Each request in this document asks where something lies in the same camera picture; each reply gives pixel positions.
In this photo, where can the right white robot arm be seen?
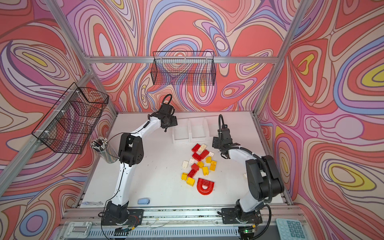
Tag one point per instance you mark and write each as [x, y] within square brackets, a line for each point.
[264, 179]

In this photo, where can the metal cup of pens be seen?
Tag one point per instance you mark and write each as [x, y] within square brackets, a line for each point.
[107, 152]

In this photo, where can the cream long lego brick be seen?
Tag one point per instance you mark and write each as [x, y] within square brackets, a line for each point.
[202, 147]

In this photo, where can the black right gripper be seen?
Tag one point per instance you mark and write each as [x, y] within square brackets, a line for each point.
[216, 141]

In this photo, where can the black wire basket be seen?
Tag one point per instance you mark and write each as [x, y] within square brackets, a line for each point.
[183, 68]
[73, 121]

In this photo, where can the right translucent plastic bin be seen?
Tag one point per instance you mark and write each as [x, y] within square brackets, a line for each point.
[213, 125]

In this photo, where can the blue eraser block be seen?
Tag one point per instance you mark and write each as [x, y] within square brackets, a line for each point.
[143, 201]

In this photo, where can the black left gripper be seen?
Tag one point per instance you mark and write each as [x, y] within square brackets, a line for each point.
[175, 121]

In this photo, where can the yellow long lego brick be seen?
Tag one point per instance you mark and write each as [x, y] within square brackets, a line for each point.
[213, 165]

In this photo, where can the red arch lego piece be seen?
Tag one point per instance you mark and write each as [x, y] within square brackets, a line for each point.
[205, 187]

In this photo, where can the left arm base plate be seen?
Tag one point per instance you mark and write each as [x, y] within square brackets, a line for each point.
[129, 217]

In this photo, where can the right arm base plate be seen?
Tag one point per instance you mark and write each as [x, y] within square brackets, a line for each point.
[237, 216]

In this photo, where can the clear plastic bag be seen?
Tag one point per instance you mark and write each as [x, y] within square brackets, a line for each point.
[88, 204]

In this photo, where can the middle translucent plastic bin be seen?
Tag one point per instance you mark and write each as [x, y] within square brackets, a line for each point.
[199, 129]

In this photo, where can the green calculator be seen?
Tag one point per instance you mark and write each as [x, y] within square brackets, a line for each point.
[290, 229]

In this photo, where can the yellow lego brick centre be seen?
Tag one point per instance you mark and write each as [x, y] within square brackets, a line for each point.
[205, 171]

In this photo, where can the left black wire basket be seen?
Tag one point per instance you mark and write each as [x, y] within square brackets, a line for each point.
[73, 121]

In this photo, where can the white lego brick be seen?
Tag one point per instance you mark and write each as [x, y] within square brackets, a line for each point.
[185, 164]

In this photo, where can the small yellow lego left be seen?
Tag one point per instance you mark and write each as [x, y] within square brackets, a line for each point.
[184, 176]

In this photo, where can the small yellow lego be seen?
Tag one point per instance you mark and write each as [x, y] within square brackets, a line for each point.
[208, 160]
[184, 176]

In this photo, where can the back black wire basket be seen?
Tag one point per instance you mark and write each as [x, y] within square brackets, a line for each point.
[183, 68]

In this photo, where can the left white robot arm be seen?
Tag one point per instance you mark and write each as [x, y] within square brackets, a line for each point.
[130, 154]

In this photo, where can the small yellow lego top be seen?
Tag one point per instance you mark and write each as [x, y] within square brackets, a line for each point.
[208, 160]

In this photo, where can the yellow lego brick front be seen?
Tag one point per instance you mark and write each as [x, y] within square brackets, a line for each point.
[190, 181]

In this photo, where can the translucent plastic bin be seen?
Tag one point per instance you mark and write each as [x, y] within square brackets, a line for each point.
[213, 125]
[199, 129]
[180, 133]

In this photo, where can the red narrow lego brick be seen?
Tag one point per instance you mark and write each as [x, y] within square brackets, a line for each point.
[194, 169]

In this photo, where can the left translucent plastic bin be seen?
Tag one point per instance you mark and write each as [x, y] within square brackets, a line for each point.
[180, 133]

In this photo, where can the yellow round lego piece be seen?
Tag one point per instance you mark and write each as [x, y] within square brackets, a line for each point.
[200, 164]

